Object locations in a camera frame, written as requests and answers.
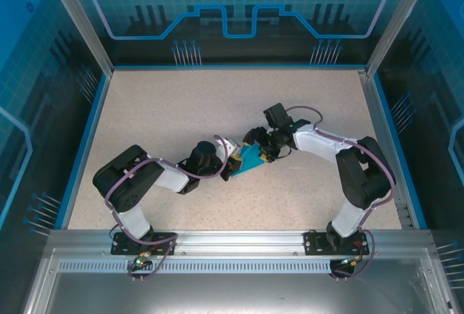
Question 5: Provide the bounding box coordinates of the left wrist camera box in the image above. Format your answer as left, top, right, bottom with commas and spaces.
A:
216, 136, 242, 158

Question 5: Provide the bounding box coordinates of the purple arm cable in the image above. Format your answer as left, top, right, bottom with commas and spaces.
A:
104, 133, 181, 282
288, 104, 397, 281

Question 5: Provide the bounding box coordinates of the aluminium mounting rail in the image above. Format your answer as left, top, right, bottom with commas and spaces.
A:
49, 229, 434, 257

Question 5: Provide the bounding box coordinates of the grey metal tray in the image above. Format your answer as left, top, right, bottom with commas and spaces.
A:
22, 249, 456, 314

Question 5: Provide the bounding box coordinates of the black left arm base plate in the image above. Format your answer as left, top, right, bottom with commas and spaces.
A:
110, 231, 178, 257

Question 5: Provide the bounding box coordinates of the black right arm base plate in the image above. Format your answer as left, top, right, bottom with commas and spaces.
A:
303, 230, 370, 257

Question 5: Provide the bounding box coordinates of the aluminium frame post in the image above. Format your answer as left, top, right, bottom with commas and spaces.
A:
365, 0, 438, 75
40, 0, 115, 75

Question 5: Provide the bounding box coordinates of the blue paper sheet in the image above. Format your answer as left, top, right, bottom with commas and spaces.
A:
231, 142, 269, 178

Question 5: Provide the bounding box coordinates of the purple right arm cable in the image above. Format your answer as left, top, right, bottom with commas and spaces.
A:
288, 104, 397, 281

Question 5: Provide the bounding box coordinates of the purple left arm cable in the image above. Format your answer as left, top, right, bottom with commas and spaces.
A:
104, 133, 181, 282

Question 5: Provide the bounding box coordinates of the lit cable connector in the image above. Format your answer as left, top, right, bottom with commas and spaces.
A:
132, 251, 152, 268
339, 255, 365, 268

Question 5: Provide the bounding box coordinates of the aluminium side rail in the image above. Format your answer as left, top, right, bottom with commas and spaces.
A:
357, 69, 416, 230

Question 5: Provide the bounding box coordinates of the blue printed side panel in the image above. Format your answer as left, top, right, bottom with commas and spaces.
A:
375, 0, 464, 314
0, 0, 109, 314

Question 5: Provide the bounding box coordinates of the blue table border strip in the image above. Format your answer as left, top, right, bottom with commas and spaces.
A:
373, 73, 428, 230
59, 73, 112, 230

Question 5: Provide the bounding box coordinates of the slotted grey cable duct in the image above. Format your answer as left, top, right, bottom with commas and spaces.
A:
57, 260, 341, 272

